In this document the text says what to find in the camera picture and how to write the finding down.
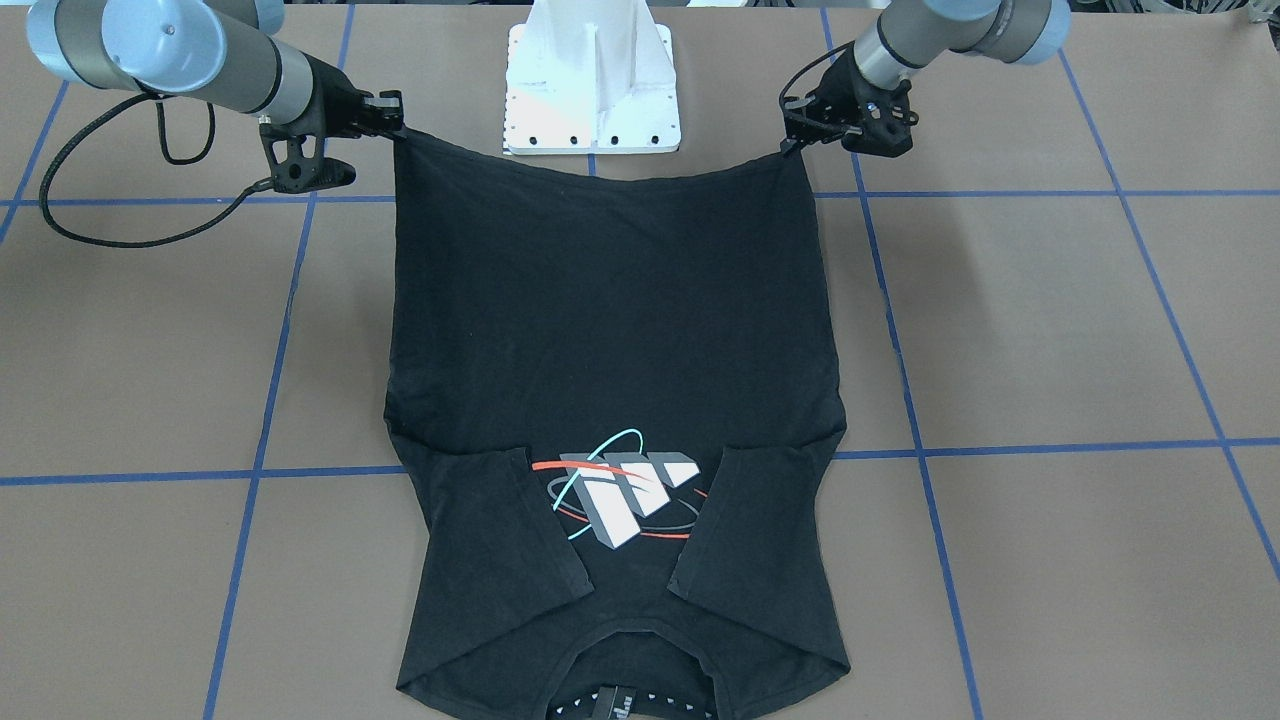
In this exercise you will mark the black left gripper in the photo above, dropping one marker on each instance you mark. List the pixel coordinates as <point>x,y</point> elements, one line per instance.
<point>833,92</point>

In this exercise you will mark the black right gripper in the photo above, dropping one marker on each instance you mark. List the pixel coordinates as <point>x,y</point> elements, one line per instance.
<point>338,100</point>

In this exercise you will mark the black graphic t-shirt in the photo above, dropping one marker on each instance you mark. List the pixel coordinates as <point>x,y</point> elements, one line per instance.
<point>616,401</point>

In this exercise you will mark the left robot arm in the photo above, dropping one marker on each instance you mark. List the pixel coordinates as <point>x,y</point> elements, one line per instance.
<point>908,35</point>

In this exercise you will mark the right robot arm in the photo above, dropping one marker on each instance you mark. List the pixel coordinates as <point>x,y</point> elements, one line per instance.
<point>226,53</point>

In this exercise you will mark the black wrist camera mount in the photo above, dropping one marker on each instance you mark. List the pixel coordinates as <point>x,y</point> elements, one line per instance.
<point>297,160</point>

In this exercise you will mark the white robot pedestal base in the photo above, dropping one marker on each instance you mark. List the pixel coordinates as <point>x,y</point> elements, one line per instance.
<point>591,77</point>

